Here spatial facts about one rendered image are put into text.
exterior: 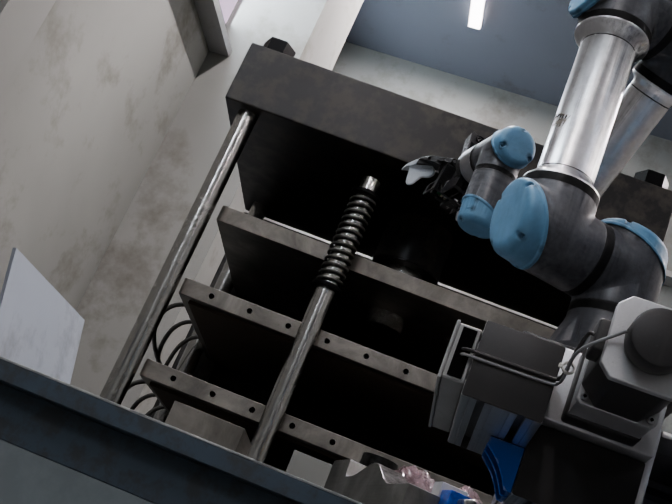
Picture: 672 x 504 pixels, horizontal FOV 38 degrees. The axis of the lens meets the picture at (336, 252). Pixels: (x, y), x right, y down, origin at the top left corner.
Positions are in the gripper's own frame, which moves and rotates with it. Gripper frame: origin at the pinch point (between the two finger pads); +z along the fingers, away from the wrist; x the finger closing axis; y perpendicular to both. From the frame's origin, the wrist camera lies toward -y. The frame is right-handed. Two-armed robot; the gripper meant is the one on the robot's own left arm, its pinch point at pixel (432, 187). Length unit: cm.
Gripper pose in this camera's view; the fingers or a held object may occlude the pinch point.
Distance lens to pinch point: 199.4
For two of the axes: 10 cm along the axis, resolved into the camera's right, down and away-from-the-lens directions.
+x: 8.0, 5.7, 1.9
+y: -4.8, 8.0, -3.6
